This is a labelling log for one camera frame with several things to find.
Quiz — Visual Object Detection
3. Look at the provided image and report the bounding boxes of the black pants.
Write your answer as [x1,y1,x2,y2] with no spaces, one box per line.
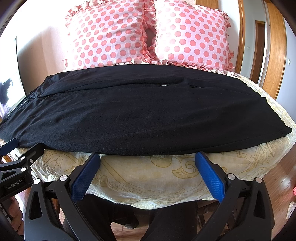
[1,65,292,156]

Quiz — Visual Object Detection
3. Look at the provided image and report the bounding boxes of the cream patterned bedspread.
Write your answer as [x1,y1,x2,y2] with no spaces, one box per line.
[31,74,295,209]

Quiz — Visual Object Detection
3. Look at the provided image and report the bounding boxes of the wooden door frame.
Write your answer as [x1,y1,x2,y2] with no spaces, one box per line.
[195,0,288,100]

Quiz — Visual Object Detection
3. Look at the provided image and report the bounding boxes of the right pink polka-dot pillow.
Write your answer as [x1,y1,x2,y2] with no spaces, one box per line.
[149,1,234,71]

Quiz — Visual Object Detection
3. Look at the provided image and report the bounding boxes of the pink polka-dot pillow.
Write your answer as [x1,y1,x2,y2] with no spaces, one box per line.
[149,1,234,71]
[66,1,156,70]

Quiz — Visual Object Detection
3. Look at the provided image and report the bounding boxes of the white items on floor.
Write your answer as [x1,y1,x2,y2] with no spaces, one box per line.
[286,201,296,220]

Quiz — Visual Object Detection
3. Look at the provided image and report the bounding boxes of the left pink polka-dot pillow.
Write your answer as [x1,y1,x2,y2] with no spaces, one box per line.
[66,1,156,70]

